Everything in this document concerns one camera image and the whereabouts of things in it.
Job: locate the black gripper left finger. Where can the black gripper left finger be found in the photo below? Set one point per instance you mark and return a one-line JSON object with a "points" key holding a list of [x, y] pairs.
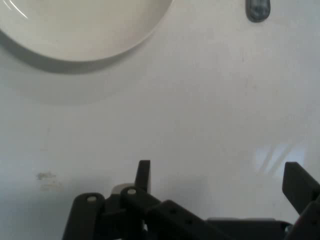
{"points": [[140, 210]]}

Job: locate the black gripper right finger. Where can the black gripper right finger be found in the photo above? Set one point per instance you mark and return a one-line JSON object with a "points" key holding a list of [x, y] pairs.
{"points": [[301, 185]]}

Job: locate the silver table knife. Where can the silver table knife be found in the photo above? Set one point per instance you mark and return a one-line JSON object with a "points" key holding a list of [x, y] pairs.
{"points": [[258, 10]]}

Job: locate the white round plate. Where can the white round plate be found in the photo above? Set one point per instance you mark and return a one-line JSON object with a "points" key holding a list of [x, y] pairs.
{"points": [[82, 27]]}

